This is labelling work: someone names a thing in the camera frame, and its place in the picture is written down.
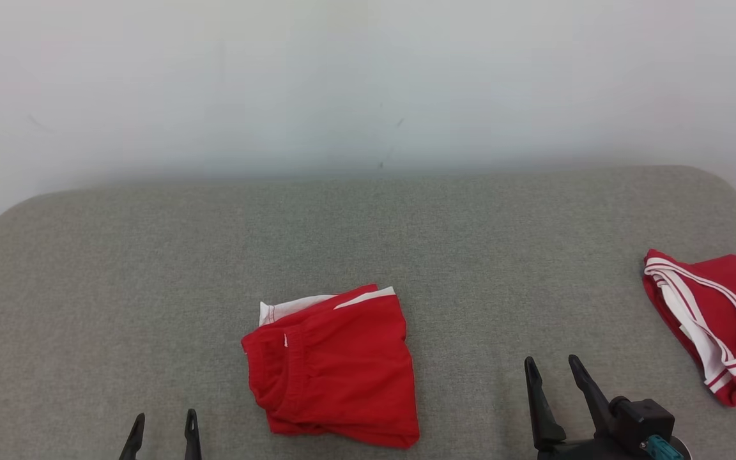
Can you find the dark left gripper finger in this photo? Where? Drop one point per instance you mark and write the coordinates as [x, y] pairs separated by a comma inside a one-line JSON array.
[[133, 444], [191, 441]]

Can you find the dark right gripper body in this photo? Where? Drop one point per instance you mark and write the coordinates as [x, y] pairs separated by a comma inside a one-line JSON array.
[[585, 451]]

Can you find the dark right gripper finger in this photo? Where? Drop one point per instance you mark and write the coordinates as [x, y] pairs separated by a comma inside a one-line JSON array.
[[545, 415], [597, 402]]

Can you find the red jersey with white trim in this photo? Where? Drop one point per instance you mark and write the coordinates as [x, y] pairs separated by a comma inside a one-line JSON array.
[[732, 313]]

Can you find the red shorts with white stripes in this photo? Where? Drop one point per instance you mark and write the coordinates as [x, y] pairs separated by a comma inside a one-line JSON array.
[[342, 370]]

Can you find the grey fabric sofa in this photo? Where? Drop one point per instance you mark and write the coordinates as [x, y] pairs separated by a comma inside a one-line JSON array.
[[151, 306]]

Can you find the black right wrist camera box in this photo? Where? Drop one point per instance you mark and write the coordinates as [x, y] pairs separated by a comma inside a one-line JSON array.
[[643, 418]]

